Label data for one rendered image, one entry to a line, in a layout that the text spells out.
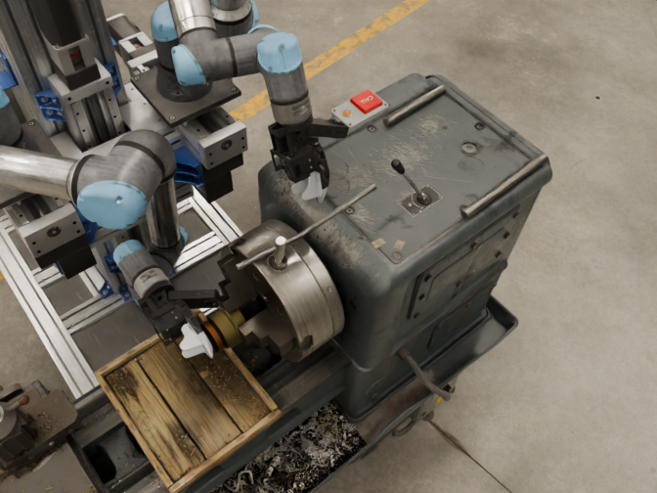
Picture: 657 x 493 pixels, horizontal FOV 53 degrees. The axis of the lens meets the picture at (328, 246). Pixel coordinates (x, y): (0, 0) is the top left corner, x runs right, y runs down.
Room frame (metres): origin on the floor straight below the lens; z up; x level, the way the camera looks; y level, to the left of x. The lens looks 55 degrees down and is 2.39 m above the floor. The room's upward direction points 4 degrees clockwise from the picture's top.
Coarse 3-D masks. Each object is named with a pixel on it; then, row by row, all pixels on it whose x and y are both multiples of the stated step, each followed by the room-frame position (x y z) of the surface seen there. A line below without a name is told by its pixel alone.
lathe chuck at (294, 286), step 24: (240, 240) 0.86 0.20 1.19; (264, 240) 0.83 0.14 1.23; (264, 264) 0.76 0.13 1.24; (288, 264) 0.77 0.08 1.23; (264, 288) 0.73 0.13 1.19; (288, 288) 0.72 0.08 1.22; (312, 288) 0.73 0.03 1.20; (288, 312) 0.67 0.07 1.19; (312, 312) 0.69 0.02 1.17; (312, 336) 0.66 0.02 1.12
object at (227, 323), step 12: (216, 312) 0.71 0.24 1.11; (240, 312) 0.71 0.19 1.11; (204, 324) 0.68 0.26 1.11; (216, 324) 0.67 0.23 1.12; (228, 324) 0.68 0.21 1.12; (240, 324) 0.69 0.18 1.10; (216, 336) 0.65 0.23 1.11; (228, 336) 0.65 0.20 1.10; (240, 336) 0.66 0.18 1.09; (216, 348) 0.63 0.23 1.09
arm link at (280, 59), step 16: (272, 48) 0.93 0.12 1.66; (288, 48) 0.93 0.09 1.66; (272, 64) 0.92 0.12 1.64; (288, 64) 0.92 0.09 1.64; (272, 80) 0.91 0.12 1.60; (288, 80) 0.91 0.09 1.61; (304, 80) 0.93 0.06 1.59; (272, 96) 0.91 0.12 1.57; (288, 96) 0.90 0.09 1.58; (304, 96) 0.92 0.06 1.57
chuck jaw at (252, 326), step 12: (264, 312) 0.72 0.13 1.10; (252, 324) 0.69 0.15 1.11; (264, 324) 0.69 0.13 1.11; (276, 324) 0.69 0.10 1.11; (252, 336) 0.67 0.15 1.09; (264, 336) 0.66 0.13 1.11; (276, 336) 0.66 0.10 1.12; (288, 336) 0.66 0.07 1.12; (276, 348) 0.64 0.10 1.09; (288, 348) 0.64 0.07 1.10; (300, 348) 0.64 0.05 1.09
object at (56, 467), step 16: (16, 384) 0.57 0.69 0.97; (0, 400) 0.53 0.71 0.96; (16, 400) 0.53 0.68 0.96; (32, 400) 0.53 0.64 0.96; (64, 448) 0.43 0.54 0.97; (32, 464) 0.39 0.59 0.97; (48, 464) 0.40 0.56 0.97; (64, 464) 0.40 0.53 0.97; (80, 464) 0.40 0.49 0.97; (16, 480) 0.36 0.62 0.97; (32, 480) 0.36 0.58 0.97; (48, 480) 0.36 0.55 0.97; (64, 480) 0.36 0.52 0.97; (80, 480) 0.37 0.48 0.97
